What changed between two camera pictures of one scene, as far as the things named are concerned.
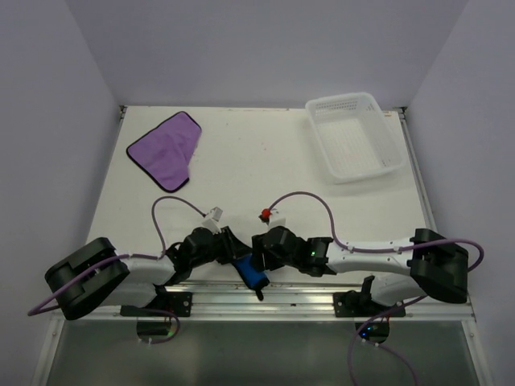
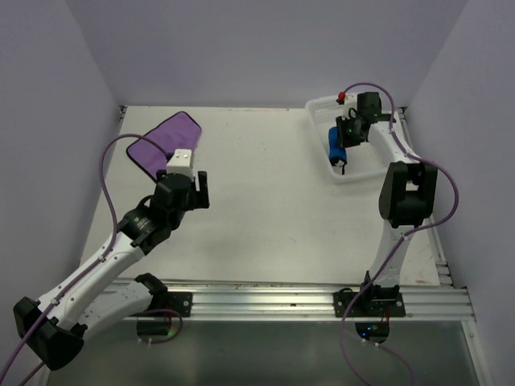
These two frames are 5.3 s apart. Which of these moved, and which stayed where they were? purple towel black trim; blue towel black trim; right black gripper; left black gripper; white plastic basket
Moved: left black gripper; blue towel black trim; right black gripper
Stayed: purple towel black trim; white plastic basket
